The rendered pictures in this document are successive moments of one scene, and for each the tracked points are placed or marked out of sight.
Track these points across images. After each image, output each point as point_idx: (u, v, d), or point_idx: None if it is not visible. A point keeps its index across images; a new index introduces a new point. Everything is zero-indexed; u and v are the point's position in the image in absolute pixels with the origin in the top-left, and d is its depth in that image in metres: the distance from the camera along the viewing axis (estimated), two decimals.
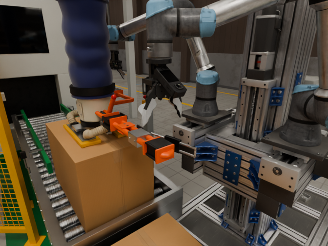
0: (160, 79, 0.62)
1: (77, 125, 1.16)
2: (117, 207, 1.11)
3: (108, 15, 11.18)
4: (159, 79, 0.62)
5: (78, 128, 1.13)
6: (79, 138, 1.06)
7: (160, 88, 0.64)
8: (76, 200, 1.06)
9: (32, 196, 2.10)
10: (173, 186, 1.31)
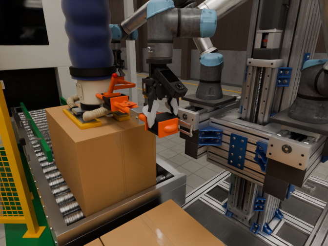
0: (160, 79, 0.62)
1: (77, 109, 1.13)
2: (118, 192, 1.07)
3: None
4: (159, 79, 0.62)
5: (78, 111, 1.10)
6: (79, 120, 1.03)
7: (161, 88, 0.64)
8: (76, 184, 1.03)
9: (32, 189, 2.07)
10: (175, 173, 1.28)
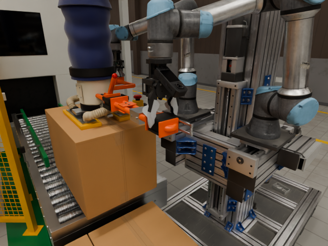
0: (160, 78, 0.62)
1: (77, 109, 1.13)
2: (119, 193, 1.07)
3: None
4: (159, 78, 0.63)
5: (78, 111, 1.10)
6: (79, 121, 1.03)
7: (161, 87, 0.64)
8: (76, 185, 1.02)
9: (31, 191, 2.24)
10: (158, 178, 1.44)
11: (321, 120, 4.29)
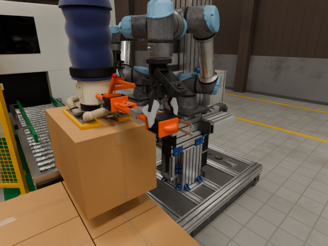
0: (160, 78, 0.62)
1: (77, 109, 1.13)
2: (119, 193, 1.07)
3: None
4: (159, 78, 0.63)
5: (78, 111, 1.10)
6: (79, 121, 1.03)
7: (161, 87, 0.64)
8: (76, 185, 1.02)
9: (26, 168, 2.65)
10: None
11: (293, 113, 4.70)
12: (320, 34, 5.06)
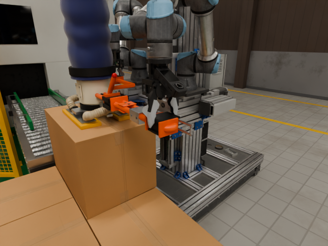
0: (160, 78, 0.62)
1: (77, 109, 1.13)
2: (119, 192, 1.07)
3: None
4: (159, 78, 0.63)
5: (78, 111, 1.09)
6: (79, 120, 1.03)
7: (161, 88, 0.64)
8: (76, 184, 1.02)
9: (22, 158, 2.60)
10: None
11: (294, 108, 4.65)
12: (321, 28, 5.01)
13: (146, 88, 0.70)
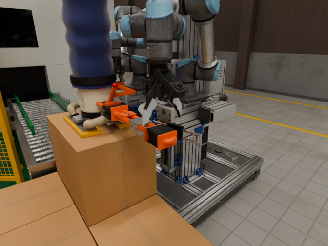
0: (160, 79, 0.62)
1: (78, 116, 1.14)
2: (119, 199, 1.09)
3: None
4: (159, 79, 0.62)
5: (79, 118, 1.11)
6: (80, 129, 1.04)
7: (160, 88, 0.64)
8: (77, 192, 1.04)
9: (23, 162, 2.61)
10: None
11: (293, 110, 4.66)
12: (321, 30, 5.02)
13: (146, 88, 0.70)
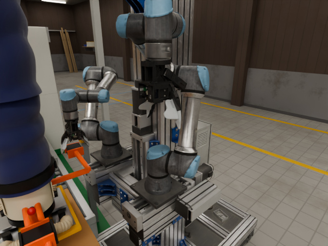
0: (173, 78, 0.64)
1: (3, 220, 0.85)
2: None
3: None
4: (172, 78, 0.64)
5: (1, 227, 0.82)
6: None
7: None
8: None
9: None
10: (89, 214, 1.57)
11: (292, 134, 4.41)
12: (321, 49, 4.77)
13: (151, 95, 0.60)
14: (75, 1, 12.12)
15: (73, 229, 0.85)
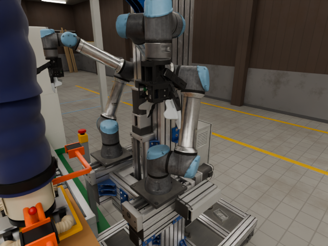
0: (173, 78, 0.64)
1: (4, 220, 0.85)
2: None
3: None
4: (172, 78, 0.64)
5: (2, 227, 0.82)
6: None
7: (170, 87, 0.65)
8: None
9: None
10: (89, 214, 1.57)
11: (292, 134, 4.41)
12: (321, 49, 4.77)
13: (151, 95, 0.60)
14: (75, 1, 12.12)
15: (74, 229, 0.85)
